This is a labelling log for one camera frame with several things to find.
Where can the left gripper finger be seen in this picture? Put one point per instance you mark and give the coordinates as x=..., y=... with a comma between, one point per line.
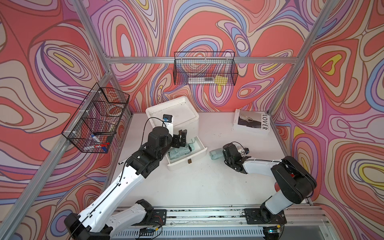
x=183, y=137
x=176, y=141

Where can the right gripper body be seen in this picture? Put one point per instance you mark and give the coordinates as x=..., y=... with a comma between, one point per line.
x=227, y=160

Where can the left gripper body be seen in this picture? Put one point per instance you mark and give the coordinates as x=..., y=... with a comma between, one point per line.
x=180, y=137

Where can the mint umbrella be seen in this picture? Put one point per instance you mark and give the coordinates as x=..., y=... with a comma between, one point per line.
x=216, y=154
x=176, y=153

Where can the white drawer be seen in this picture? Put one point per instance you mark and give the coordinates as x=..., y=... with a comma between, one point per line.
x=199, y=153

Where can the white drawer cabinet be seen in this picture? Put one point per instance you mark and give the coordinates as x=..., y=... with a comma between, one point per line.
x=185, y=117

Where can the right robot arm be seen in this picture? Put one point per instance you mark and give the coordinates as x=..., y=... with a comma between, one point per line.
x=294, y=181

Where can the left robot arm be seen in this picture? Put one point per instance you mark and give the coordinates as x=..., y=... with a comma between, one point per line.
x=99, y=221

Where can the LOVER book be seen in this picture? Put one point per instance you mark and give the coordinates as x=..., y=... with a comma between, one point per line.
x=252, y=122

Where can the red metal cup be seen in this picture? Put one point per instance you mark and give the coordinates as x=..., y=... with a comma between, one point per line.
x=277, y=188

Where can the yellow item in basket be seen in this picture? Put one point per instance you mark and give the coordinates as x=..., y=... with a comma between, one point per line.
x=220, y=80

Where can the blue red marker in basket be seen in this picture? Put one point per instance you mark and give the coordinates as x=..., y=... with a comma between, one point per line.
x=99, y=144

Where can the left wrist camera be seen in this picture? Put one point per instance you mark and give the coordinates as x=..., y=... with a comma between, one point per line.
x=169, y=123

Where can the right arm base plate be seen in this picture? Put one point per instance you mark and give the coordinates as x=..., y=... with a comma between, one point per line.
x=257, y=216

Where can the black wire basket back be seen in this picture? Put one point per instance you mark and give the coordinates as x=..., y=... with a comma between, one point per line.
x=201, y=67

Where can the black wire basket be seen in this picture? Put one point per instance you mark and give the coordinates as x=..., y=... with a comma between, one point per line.
x=201, y=67
x=100, y=114

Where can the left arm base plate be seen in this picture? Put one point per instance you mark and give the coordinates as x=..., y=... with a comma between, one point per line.
x=153, y=216

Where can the black wire basket left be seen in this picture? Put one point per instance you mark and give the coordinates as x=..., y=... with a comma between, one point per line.
x=100, y=114

